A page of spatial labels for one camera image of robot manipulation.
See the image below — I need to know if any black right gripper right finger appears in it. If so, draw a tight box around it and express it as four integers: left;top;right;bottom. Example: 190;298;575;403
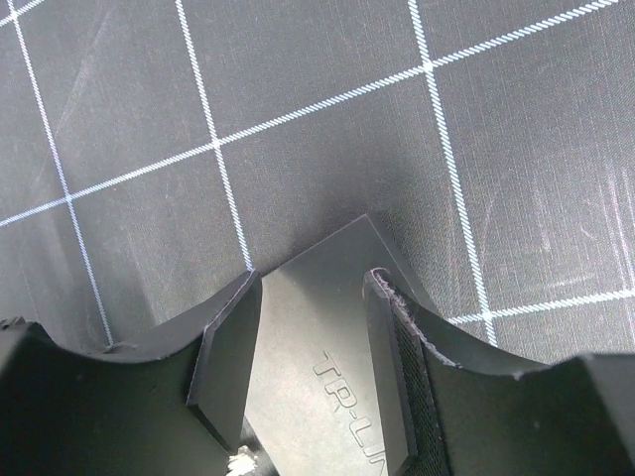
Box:
362;268;634;475

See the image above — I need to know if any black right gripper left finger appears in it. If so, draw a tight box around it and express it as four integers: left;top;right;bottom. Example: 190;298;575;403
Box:
1;272;262;475

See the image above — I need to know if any black network switch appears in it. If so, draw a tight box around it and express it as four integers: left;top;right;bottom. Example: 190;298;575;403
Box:
245;213;437;476

